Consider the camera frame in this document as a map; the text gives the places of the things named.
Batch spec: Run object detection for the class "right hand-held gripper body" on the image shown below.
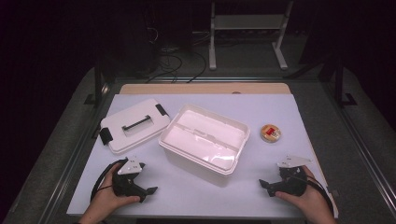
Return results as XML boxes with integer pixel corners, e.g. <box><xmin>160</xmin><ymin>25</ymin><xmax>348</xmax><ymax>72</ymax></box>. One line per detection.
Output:
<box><xmin>266</xmin><ymin>155</ymin><xmax>314</xmax><ymax>198</ymax></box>

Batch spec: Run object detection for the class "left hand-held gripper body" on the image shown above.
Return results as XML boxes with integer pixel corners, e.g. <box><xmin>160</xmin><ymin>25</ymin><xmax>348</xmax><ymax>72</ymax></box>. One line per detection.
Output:
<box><xmin>111</xmin><ymin>156</ymin><xmax>148</xmax><ymax>200</ymax></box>

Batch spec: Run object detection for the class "white plastic storage box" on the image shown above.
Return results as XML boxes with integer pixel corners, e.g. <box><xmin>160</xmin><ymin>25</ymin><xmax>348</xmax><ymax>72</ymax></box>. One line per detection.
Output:
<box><xmin>158</xmin><ymin>103</ymin><xmax>252</xmax><ymax>188</ymax></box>

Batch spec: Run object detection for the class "round orange snack packet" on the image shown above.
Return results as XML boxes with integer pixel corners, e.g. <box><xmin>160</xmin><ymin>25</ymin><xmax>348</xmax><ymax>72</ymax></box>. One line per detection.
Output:
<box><xmin>260</xmin><ymin>123</ymin><xmax>283</xmax><ymax>144</ymax></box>

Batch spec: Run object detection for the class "white plastic tray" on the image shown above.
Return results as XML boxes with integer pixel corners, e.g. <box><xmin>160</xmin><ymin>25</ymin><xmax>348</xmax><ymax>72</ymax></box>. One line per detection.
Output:
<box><xmin>162</xmin><ymin>107</ymin><xmax>248</xmax><ymax>173</ymax></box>

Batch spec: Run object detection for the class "person's left hand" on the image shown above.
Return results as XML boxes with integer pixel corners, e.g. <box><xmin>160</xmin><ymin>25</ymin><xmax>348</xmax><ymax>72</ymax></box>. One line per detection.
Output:
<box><xmin>83</xmin><ymin>162</ymin><xmax>142</xmax><ymax>222</ymax></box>

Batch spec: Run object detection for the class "person's right hand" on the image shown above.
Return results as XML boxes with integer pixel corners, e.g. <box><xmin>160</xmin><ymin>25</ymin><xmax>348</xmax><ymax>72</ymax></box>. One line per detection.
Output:
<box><xmin>275</xmin><ymin>165</ymin><xmax>336</xmax><ymax>222</ymax></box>

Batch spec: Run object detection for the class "white table mat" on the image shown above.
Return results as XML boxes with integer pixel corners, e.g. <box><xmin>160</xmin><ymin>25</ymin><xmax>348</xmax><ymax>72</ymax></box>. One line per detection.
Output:
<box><xmin>66</xmin><ymin>92</ymin><xmax>336</xmax><ymax>219</ymax></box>

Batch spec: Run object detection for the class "white metal stand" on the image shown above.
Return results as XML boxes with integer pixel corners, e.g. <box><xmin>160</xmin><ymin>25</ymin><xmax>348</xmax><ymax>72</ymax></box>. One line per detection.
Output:
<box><xmin>207</xmin><ymin>0</ymin><xmax>295</xmax><ymax>71</ymax></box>

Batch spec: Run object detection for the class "left hand-held gripper black cable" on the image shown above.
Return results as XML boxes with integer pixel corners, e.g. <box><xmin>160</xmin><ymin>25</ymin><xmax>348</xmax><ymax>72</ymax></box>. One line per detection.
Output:
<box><xmin>90</xmin><ymin>158</ymin><xmax>129</xmax><ymax>203</ymax></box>

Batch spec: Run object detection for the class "hand-held gripper black cable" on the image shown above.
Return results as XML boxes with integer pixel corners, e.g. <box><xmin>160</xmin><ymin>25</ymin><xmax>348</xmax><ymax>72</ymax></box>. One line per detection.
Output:
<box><xmin>306</xmin><ymin>175</ymin><xmax>336</xmax><ymax>217</ymax></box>
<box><xmin>90</xmin><ymin>158</ymin><xmax>129</xmax><ymax>203</ymax></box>

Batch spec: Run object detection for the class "right hand-held gripper black cable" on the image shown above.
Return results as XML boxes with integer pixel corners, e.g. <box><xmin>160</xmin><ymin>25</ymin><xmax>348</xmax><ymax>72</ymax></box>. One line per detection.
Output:
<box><xmin>306</xmin><ymin>175</ymin><xmax>336</xmax><ymax>217</ymax></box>

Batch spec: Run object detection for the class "white box lid black handle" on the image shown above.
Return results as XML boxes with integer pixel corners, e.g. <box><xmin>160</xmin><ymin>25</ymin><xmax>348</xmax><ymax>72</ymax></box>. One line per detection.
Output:
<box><xmin>98</xmin><ymin>98</ymin><xmax>172</xmax><ymax>156</ymax></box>

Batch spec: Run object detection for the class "black metal post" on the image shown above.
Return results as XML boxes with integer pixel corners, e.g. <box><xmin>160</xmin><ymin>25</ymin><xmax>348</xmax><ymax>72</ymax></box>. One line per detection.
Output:
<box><xmin>83</xmin><ymin>58</ymin><xmax>110</xmax><ymax>107</ymax></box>
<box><xmin>333</xmin><ymin>58</ymin><xmax>359</xmax><ymax>108</ymax></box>

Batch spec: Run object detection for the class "black floor cable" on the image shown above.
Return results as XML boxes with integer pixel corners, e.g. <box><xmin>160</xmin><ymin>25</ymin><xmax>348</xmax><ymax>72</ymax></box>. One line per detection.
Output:
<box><xmin>186</xmin><ymin>50</ymin><xmax>208</xmax><ymax>84</ymax></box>
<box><xmin>144</xmin><ymin>50</ymin><xmax>184</xmax><ymax>84</ymax></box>

